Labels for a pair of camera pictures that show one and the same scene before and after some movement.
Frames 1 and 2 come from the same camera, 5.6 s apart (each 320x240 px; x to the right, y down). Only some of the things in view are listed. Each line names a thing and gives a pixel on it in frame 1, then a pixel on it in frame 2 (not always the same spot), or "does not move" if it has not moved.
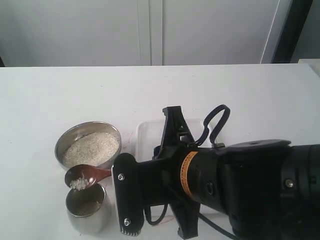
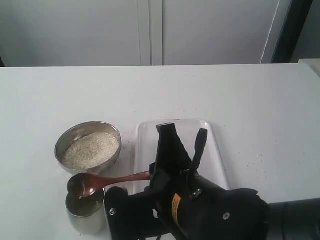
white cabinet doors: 110,33 does not move
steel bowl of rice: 92,143 does not move
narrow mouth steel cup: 87,209 does not move
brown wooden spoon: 83,176 → 83,185
